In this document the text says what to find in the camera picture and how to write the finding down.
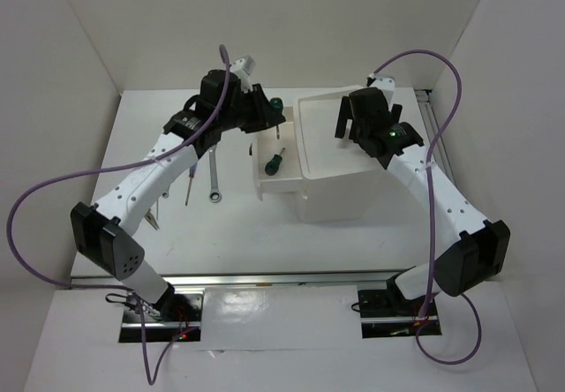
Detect purple cable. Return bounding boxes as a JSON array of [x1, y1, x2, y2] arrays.
[[7, 43, 233, 387], [365, 49, 483, 363]]

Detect white drawer cabinet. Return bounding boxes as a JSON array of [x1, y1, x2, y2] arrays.
[[293, 86, 384, 223]]

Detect front aluminium rail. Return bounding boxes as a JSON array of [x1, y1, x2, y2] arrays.
[[68, 269, 411, 290]]

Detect yellow black pliers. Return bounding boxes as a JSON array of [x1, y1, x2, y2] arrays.
[[144, 209, 160, 230]]

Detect aluminium rail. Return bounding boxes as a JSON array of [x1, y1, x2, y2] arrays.
[[414, 89, 454, 181], [68, 269, 411, 290]]

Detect green long screwdriver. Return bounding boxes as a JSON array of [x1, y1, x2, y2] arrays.
[[264, 147, 286, 177]]

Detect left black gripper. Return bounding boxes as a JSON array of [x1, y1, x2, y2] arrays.
[[217, 83, 283, 133]]

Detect purple red screwdriver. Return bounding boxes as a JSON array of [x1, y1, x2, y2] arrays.
[[185, 164, 197, 207]]

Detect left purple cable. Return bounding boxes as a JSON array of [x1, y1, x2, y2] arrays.
[[7, 43, 233, 387]]

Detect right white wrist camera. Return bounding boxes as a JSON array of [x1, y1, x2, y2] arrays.
[[366, 73, 396, 101]]

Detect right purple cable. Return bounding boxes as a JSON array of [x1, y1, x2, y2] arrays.
[[365, 49, 483, 363]]

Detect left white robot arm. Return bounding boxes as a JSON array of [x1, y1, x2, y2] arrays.
[[71, 70, 285, 320]]

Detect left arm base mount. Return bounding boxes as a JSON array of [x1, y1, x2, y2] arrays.
[[105, 289, 204, 343]]

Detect right side aluminium rail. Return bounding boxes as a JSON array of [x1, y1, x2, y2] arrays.
[[414, 89, 454, 181]]

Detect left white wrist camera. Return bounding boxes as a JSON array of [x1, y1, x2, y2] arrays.
[[230, 56, 256, 88]]

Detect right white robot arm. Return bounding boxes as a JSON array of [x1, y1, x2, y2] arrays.
[[335, 87, 510, 314]]

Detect green stubby screwdriver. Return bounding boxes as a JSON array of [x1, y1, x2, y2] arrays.
[[269, 97, 283, 139]]

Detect long silver ratchet wrench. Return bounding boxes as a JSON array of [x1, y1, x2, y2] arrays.
[[208, 146, 222, 204]]

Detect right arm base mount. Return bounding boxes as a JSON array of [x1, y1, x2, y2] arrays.
[[350, 288, 442, 339]]

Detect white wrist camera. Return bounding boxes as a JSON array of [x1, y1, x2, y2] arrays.
[[366, 73, 396, 101], [230, 56, 256, 88]]

